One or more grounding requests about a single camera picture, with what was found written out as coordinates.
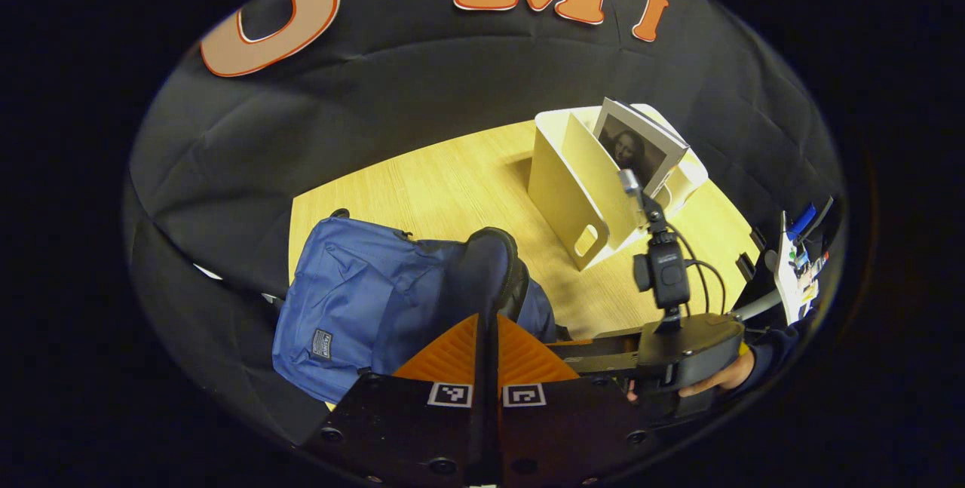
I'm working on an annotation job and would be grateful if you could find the white side shelf with items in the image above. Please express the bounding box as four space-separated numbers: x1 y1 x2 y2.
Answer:
773 201 835 324

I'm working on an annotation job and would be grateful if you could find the grey picture book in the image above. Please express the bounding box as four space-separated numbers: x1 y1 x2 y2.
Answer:
592 97 689 198

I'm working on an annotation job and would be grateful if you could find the white bookshelf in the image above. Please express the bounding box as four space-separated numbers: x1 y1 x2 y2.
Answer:
526 103 709 272

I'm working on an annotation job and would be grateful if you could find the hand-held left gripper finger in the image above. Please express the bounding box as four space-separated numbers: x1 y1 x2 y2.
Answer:
489 313 658 487
302 313 488 487

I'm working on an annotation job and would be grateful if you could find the blue schoolbag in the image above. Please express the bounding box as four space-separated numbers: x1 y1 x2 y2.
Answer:
271 207 559 404

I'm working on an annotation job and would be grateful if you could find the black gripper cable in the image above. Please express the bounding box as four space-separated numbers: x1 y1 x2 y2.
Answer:
666 223 729 317

